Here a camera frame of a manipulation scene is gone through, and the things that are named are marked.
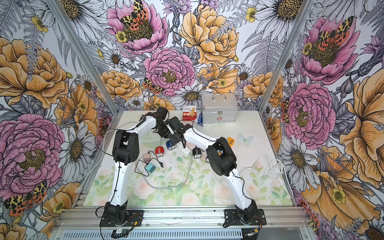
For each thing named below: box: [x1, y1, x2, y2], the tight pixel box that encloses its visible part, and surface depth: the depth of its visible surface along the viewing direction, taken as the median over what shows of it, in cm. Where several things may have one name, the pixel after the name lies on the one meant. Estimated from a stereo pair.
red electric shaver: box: [155, 146, 165, 158], surface depth 98 cm
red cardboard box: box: [182, 105, 197, 121], surface depth 118 cm
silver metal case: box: [201, 93, 238, 124], surface depth 111 cm
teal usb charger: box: [145, 163, 156, 173], surface depth 91 cm
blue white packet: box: [197, 112, 204, 127], surface depth 114 cm
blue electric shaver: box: [166, 140, 176, 151], surface depth 101 cm
